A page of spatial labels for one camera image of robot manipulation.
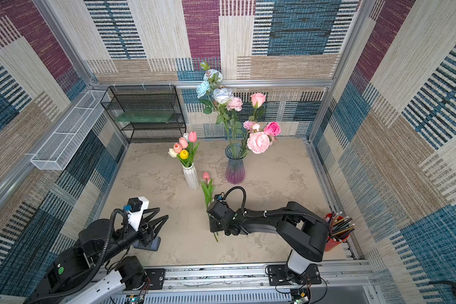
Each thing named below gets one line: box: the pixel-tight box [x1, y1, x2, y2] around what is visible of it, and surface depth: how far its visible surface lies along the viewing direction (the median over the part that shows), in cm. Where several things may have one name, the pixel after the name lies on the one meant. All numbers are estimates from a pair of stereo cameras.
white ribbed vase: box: [182, 162, 200, 190], surface depth 91 cm
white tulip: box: [167, 147, 178, 158], surface depth 77 cm
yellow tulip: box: [179, 149, 190, 160], surface depth 75 cm
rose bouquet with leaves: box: [195, 60, 282, 158], surface depth 77 cm
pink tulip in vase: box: [178, 136, 189, 149], surface depth 79 cm
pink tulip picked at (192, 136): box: [188, 131, 197, 143], surface depth 80 cm
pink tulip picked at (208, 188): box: [200, 171, 215, 209], surface depth 98 cm
